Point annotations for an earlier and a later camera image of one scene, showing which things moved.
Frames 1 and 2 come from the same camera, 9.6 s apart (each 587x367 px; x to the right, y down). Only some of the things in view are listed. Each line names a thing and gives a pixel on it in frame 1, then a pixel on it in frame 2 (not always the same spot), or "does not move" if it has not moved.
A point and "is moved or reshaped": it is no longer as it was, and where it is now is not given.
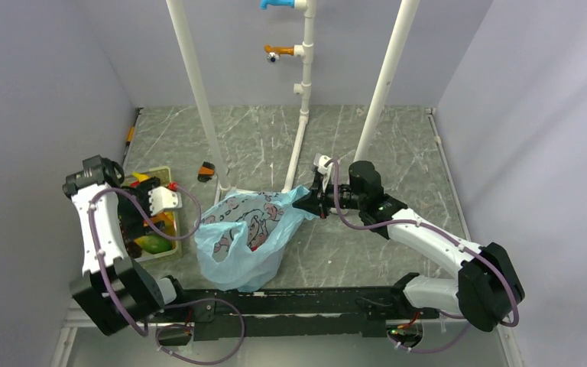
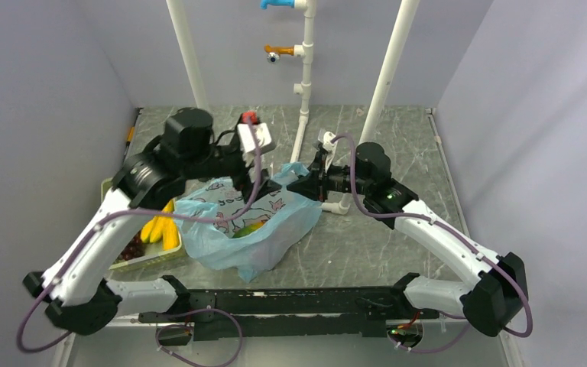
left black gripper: [134, 227] to [243, 180]
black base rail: [292, 312] does not move
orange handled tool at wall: [131, 135] does not move
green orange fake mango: [154, 244] to [248, 229]
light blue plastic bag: [241, 237] is moved or reshaped
